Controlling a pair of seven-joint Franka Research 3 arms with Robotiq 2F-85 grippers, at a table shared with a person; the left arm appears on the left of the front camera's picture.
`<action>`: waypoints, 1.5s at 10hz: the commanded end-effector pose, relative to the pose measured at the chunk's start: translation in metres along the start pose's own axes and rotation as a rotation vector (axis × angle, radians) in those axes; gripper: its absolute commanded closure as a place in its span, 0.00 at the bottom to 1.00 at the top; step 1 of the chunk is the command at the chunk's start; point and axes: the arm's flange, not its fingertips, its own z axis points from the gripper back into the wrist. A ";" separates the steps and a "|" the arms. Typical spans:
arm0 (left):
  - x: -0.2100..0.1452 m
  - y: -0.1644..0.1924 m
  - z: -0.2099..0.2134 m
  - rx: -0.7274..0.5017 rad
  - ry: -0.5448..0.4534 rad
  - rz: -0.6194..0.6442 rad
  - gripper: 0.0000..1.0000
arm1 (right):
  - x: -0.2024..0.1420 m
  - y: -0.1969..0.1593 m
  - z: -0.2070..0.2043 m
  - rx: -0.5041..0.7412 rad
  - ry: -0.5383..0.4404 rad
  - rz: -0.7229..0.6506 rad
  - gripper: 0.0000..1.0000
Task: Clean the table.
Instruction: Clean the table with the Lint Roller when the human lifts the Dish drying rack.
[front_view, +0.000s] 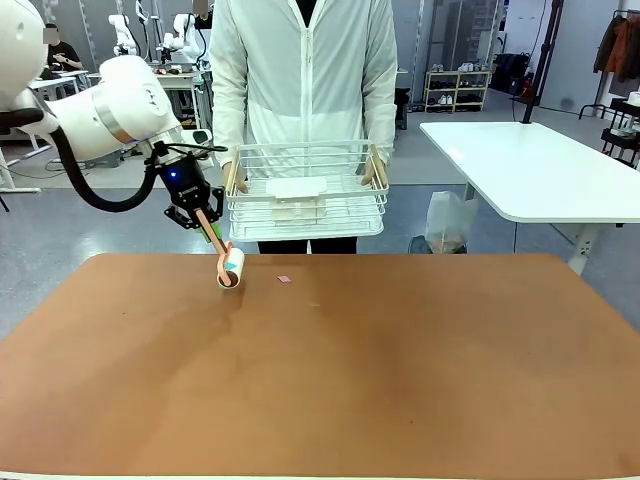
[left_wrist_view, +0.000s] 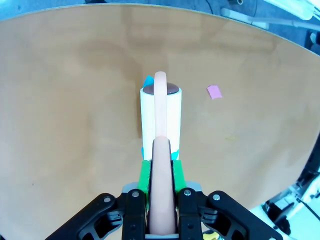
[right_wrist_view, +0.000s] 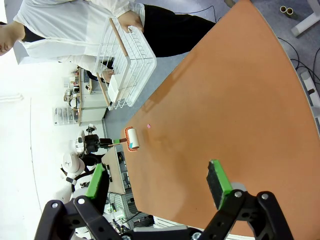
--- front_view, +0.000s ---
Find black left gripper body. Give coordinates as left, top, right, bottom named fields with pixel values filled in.
left=148, top=141, right=213, bottom=209

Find pink-handled lint roller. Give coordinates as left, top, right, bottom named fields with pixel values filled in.
left=193, top=208, right=247, bottom=292

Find white plastic cutlery holder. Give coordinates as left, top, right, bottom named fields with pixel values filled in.
left=264, top=176, right=329, bottom=222

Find person's right forearm, white sleeve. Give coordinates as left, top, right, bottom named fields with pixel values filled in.
left=209, top=69, right=247, bottom=167

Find person's left forearm, white sleeve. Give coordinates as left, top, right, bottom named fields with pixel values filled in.
left=360, top=69, right=399, bottom=166

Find person's left hand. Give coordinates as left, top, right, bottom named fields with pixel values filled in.
left=355, top=155, right=387, bottom=188

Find person's black trousers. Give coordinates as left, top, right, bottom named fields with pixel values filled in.
left=257, top=236, right=359, bottom=255

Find person's torso, white jacket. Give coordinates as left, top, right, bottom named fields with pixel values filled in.
left=208, top=0, right=399, bottom=181

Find white background desk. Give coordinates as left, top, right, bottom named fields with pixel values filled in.
left=28, top=69, right=92, bottom=152

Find seated person, black shirt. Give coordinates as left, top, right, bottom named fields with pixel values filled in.
left=41, top=23, right=85, bottom=81

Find black waste bin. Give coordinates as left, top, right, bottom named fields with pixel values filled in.
left=408, top=234, right=469, bottom=255

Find clear plastic bag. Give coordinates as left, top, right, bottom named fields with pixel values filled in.
left=424, top=190, right=479, bottom=254

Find pale wooden shoe rack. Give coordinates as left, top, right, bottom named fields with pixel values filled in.
left=424, top=69, right=494, bottom=114

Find large white table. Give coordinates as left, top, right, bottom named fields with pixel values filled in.
left=419, top=121, right=640, bottom=277

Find black stand pole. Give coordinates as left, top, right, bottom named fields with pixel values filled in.
left=521, top=0, right=565, bottom=125

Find black utility cart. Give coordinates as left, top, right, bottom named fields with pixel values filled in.
left=599, top=96, right=640, bottom=169

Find brown orange hanging jacket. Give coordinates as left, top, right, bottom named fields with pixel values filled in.
left=592, top=13, right=640, bottom=84

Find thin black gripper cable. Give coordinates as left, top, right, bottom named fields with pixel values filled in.
left=162, top=142, right=229, bottom=154

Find thick black cable hose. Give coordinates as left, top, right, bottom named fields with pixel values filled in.
left=0, top=107, right=161, bottom=214

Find black clothes rail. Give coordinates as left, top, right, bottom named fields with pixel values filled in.
left=578, top=8, right=640, bottom=121

